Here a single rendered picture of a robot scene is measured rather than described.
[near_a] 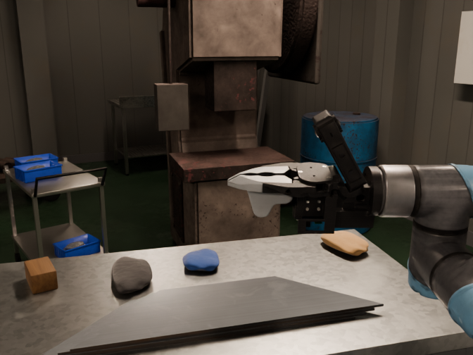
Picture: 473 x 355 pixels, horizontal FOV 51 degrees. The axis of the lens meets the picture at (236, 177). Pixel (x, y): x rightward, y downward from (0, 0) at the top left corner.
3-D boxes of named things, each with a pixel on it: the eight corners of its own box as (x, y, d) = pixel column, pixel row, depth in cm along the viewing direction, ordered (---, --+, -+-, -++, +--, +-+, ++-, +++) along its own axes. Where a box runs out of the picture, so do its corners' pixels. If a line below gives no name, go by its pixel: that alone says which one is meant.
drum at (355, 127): (342, 208, 504) (348, 107, 477) (387, 230, 444) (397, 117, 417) (284, 217, 477) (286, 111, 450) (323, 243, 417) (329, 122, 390)
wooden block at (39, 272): (58, 288, 123) (56, 270, 121) (32, 294, 120) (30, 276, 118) (50, 272, 131) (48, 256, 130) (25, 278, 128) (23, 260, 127)
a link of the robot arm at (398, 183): (418, 177, 66) (400, 155, 73) (383, 177, 66) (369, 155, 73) (410, 226, 69) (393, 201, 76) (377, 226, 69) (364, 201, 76)
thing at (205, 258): (222, 273, 131) (222, 263, 130) (184, 276, 129) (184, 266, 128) (215, 254, 142) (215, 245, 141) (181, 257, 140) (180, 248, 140)
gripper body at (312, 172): (293, 234, 69) (379, 234, 69) (295, 178, 66) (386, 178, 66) (288, 210, 76) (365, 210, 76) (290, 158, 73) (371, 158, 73)
